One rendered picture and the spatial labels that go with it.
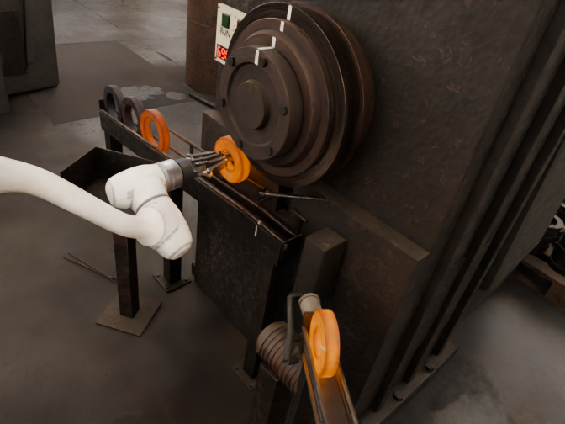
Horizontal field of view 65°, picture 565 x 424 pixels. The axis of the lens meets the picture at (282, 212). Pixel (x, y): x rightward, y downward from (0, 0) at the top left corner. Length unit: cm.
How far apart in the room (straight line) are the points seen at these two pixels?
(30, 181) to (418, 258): 90
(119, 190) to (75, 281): 104
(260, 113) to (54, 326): 134
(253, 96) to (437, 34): 44
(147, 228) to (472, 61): 84
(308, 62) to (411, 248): 53
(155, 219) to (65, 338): 96
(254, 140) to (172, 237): 33
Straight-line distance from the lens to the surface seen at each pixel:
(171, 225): 120
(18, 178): 105
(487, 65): 103
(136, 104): 202
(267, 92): 111
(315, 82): 107
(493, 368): 229
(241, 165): 142
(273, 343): 132
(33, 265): 238
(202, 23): 408
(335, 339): 104
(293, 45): 110
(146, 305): 209
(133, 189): 127
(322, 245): 122
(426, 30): 109
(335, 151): 109
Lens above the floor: 155
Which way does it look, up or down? 35 degrees down
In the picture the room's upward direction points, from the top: 10 degrees clockwise
